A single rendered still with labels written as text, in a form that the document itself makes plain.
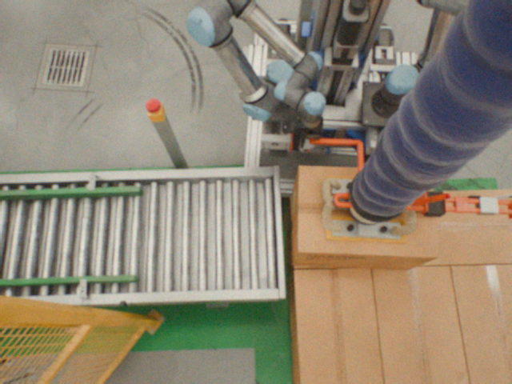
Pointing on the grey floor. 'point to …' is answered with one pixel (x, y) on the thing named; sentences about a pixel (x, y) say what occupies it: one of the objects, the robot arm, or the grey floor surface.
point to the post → (168, 138)
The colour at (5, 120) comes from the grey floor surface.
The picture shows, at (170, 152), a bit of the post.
